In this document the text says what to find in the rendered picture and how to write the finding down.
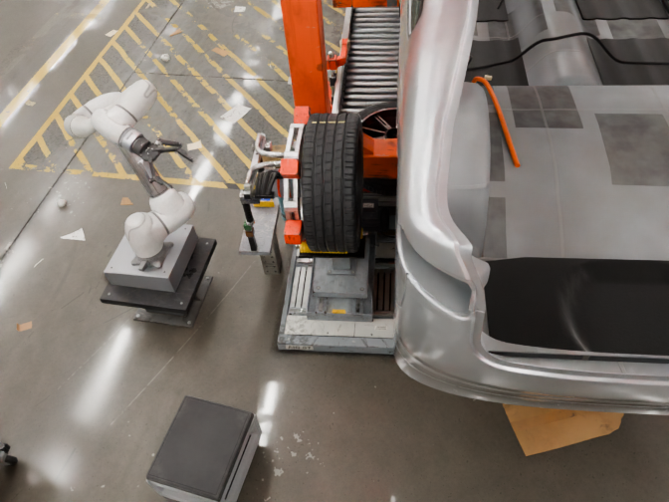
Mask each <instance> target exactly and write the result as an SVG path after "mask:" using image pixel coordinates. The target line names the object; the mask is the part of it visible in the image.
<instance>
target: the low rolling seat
mask: <svg viewBox="0 0 669 502"><path fill-rule="evenodd" d="M262 433H263V432H262V429H261V427H260V424H259V422H258V419H257V417H256V414H253V412H251V411H247V410H244V409H240V408H236V407H232V406H228V405H225V404H221V403H217V402H213V401H210V400H206V399H202V398H198V397H194V396H191V395H186V396H185V397H184V399H183V401H182V403H181V405H180V407H179V408H178V410H177V412H176V414H175V416H174V418H173V420H172V422H171V424H170V426H169V428H168V430H167V432H166V434H165V437H164V439H163V441H162V443H161V445H160V447H159V449H158V451H157V453H156V455H155V457H154V459H153V461H152V463H151V465H150V467H149V469H148V471H147V473H146V481H147V482H148V484H149V485H150V486H151V487H152V488H153V489H154V490H155V491H156V492H157V493H158V494H159V495H160V496H162V495H163V497H164V498H165V499H173V500H176V501H179V502H236V501H237V499H238V496H239V493H240V491H241V488H242V486H243V483H244V480H245V478H246V475H247V472H248V470H249V467H250V465H251V462H252V459H253V457H254V454H255V451H256V449H257V446H258V444H259V441H260V438H261V434H262Z"/></svg>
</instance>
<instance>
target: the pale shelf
mask: <svg viewBox="0 0 669 502"><path fill-rule="evenodd" d="M272 201H274V204H275V207H260V206H254V205H253V204H250V206H251V210H252V214H253V217H254V219H255V224H254V225H253V227H254V230H255V234H254V235H255V239H256V242H257V246H258V250H257V252H251V247H250V244H249V240H248V237H246V233H245V231H246V230H244V232H243V236H242V240H241V244H240V248H239V254H240V255H269V256H270V255H271V251H272V246H273V241H274V236H275V231H276V226H277V221H278V216H279V211H280V203H279V199H278V197H275V199H273V200H272Z"/></svg>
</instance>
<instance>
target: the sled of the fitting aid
mask: <svg viewBox="0 0 669 502"><path fill-rule="evenodd" d="M316 264H317V257H314V259H313V267H312V274H311V281H310V289H309V296H308V303H307V310H306V314H307V319H308V320H319V321H346V322H372V312H373V291H374V270H375V244H370V254H369V272H368V290H367V298H338V297H314V296H313V287H314V279H315V271H316Z"/></svg>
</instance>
